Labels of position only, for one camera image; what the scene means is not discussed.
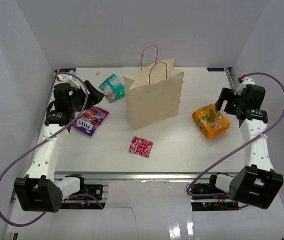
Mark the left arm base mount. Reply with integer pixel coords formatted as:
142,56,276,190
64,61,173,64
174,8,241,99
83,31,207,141
61,174,105,210

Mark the red snack packet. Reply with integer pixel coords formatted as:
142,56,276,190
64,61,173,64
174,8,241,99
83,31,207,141
129,136,153,158

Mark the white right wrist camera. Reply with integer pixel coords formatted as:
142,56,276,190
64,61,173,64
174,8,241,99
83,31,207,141
234,74,255,96

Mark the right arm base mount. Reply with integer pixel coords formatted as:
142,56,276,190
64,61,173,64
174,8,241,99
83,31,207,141
185,172,241,211

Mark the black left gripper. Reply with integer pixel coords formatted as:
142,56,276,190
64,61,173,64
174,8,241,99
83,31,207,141
69,80,104,113

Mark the beige paper bag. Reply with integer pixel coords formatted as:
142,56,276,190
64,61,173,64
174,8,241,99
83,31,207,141
123,57,184,130

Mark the left XDOF label sticker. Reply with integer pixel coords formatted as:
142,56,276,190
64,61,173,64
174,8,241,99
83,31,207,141
59,68,76,73

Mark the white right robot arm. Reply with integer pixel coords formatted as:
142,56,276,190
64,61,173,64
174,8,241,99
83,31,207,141
207,84,283,209

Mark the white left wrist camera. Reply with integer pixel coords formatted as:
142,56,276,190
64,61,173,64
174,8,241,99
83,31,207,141
57,74,79,88

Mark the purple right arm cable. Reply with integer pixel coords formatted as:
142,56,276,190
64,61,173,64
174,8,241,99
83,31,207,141
186,72,284,210

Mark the right XDOF label sticker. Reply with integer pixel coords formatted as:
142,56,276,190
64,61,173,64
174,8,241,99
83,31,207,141
207,67,225,72

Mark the aluminium front frame rail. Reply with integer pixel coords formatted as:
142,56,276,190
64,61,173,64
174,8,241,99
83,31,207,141
55,171,200,182

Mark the purple Fox's candy bag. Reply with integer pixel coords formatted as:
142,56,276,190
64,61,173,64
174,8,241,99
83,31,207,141
72,106,109,137

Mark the teal snack packet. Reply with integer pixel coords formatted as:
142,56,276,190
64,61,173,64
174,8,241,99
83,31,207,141
99,74,125,103

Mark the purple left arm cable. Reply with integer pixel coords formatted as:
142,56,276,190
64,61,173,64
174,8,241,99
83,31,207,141
0,71,105,227

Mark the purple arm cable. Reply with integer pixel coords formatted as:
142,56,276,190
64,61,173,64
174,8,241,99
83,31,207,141
0,71,105,227
186,72,284,210

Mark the orange gummy snack bag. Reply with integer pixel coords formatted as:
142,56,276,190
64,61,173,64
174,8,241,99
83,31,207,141
192,104,230,139

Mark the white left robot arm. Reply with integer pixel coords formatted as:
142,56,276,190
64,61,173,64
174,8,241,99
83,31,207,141
14,80,104,213

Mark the xdof label sticker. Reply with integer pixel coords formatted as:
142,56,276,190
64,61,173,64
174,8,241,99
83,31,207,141
59,68,76,73
207,67,225,72

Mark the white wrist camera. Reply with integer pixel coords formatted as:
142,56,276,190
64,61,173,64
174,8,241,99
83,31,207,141
234,74,255,96
57,74,79,88

